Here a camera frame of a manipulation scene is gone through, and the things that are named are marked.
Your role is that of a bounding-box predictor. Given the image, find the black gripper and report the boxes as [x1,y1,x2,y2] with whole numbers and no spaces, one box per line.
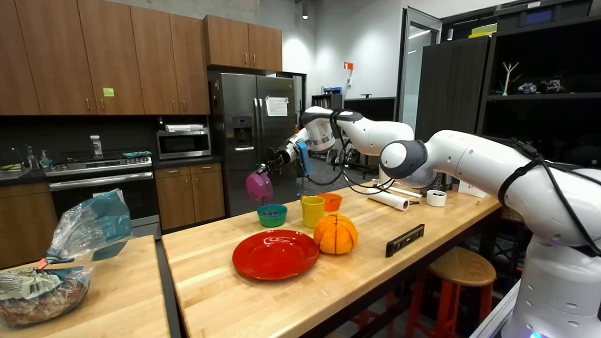
[256,145,301,181]

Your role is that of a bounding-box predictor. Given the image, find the purple plastic bowl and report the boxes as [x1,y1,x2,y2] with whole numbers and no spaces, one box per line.
[245,172,277,205]

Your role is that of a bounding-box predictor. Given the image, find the green plastic bowl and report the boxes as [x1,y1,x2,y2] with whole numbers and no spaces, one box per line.
[256,202,290,230]

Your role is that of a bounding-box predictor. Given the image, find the wrapped bowl of food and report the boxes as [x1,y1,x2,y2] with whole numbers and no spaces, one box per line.
[0,265,94,329]

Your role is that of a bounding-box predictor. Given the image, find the stainless steel refrigerator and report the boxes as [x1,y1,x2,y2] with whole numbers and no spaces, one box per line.
[207,70,301,218]

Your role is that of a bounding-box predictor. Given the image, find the white paper on refrigerator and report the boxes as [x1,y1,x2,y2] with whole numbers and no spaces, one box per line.
[263,96,292,119]

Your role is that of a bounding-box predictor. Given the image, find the yellow cup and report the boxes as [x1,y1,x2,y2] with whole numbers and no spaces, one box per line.
[301,194,327,230]

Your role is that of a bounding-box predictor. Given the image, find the orange cup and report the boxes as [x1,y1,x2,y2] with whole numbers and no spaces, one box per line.
[320,192,344,215]

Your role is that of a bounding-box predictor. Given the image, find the brown base cabinet double door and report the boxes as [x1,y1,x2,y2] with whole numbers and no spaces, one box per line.
[154,162,228,233]

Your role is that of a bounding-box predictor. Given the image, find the steel microwave oven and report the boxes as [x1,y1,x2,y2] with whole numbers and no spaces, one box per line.
[154,123,215,164]

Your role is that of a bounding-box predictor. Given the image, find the red plate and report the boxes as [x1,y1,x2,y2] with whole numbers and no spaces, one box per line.
[232,228,322,284]

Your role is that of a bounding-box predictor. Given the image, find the orange pumpkin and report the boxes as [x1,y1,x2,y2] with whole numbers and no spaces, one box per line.
[312,213,361,258]

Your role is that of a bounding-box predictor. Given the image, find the white paper towel roll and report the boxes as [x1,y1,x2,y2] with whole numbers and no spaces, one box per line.
[367,190,412,213]

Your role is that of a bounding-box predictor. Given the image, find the thin white paper roll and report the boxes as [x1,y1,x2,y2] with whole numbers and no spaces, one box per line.
[387,185,425,203]

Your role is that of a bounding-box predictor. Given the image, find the black name plate sign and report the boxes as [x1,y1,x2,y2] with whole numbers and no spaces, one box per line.
[384,222,427,260]

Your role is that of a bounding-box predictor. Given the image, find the steel stove oven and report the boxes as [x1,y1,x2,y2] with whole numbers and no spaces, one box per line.
[46,153,158,222]

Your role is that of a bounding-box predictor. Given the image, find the white tape roll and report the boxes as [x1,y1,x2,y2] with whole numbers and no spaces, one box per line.
[425,188,449,209]

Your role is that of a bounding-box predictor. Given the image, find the clear plastic bag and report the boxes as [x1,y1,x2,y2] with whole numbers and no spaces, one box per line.
[44,187,136,267]

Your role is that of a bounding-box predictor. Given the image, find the black shelving unit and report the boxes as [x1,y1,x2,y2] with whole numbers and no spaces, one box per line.
[416,0,601,172]

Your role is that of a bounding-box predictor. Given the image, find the white napkin box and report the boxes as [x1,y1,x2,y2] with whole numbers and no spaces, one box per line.
[459,181,487,200]

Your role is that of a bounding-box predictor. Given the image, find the wooden stool red legs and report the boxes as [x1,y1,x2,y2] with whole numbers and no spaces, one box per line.
[406,247,500,338]

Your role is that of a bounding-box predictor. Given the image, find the brown base cabinet single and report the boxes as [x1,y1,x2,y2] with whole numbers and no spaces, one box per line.
[0,181,61,271]

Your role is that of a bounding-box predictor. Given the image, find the white branched stand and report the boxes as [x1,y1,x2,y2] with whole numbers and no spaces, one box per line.
[502,61,523,98]

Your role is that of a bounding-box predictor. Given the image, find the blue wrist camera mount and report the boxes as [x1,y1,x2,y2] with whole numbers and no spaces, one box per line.
[293,140,314,179]

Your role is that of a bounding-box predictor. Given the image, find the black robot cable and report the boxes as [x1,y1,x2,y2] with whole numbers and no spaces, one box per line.
[303,111,402,198]

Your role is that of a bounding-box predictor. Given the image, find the small brown wall cabinet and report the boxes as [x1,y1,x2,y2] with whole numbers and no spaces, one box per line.
[201,14,284,74]

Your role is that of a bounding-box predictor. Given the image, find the glass door dark frame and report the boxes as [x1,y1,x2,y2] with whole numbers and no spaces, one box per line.
[395,6,446,138]

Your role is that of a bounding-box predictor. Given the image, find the large brown wall cabinets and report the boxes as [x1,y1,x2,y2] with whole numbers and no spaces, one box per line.
[0,0,213,117]

